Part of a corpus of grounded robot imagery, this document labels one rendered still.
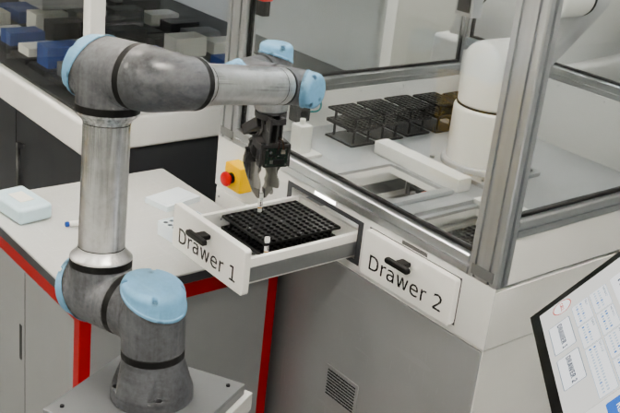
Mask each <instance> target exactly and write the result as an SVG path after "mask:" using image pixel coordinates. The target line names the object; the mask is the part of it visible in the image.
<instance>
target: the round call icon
mask: <svg viewBox="0 0 620 413"><path fill-rule="evenodd" d="M572 306H573V303H572V300H571V298H570V295H568V296H567V297H566V298H564V299H563V300H561V301H560V302H558V303H557V304H556V305H555V306H554V307H553V308H551V310H552V313H553V317H554V319H555V318H557V317H558V316H559V315H561V314H562V313H564V312H565V311H567V310H568V309H569V308H571V307H572Z"/></svg>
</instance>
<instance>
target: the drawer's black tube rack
mask: <svg viewBox="0 0 620 413"><path fill-rule="evenodd" d="M229 215H231V217H234V218H236V219H238V220H239V221H241V222H242V223H244V224H245V225H246V226H247V227H249V228H248V229H252V230H254V231H255V232H257V233H258V234H260V235H261V236H263V237H266V236H269V237H270V241H271V242H272V245H270V246H269V248H268V252H273V251H277V250H280V249H284V248H288V247H293V246H296V245H300V244H304V243H308V242H315V241H319V240H323V239H326V238H330V237H334V236H336V235H335V234H333V233H332V231H333V230H339V229H340V226H339V225H338V224H336V223H334V222H333V221H331V220H329V219H328V218H325V217H323V216H322V215H320V214H318V213H317V212H315V211H314V210H313V209H311V208H309V207H307V206H305V205H303V204H302V203H300V202H298V201H296V200H293V201H289V202H284V203H280V204H276V205H271V206H263V207H262V212H257V208H253V209H248V210H245V211H240V212H235V213H231V214H229ZM221 229H222V230H224V231H225V232H227V233H228V234H230V235H231V236H233V237H234V238H235V239H236V240H237V241H239V242H241V243H242V244H244V245H245V246H247V247H248V248H250V249H251V251H252V252H253V253H255V254H263V253H264V245H263V244H261V243H260V242H258V241H256V240H255V239H253V238H252V237H250V236H249V235H247V234H246V233H244V232H243V231H241V230H239V229H238V228H236V227H235V226H234V225H233V224H231V223H230V225H225V226H221Z"/></svg>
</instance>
